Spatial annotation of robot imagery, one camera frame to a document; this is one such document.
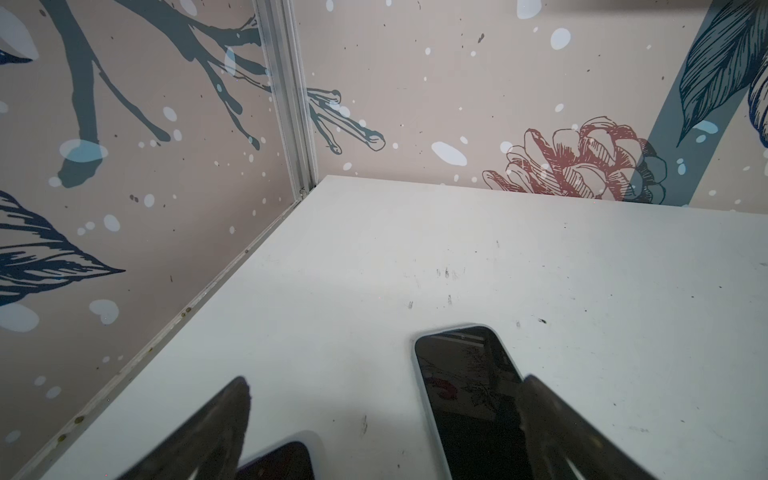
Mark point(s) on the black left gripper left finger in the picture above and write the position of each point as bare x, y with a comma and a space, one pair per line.
207, 446

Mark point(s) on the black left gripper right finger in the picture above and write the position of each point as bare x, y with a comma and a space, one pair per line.
561, 444

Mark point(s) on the phone far left black screen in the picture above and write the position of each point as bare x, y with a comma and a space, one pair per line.
298, 456

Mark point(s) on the phone black screen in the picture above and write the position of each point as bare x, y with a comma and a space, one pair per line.
468, 383
298, 456

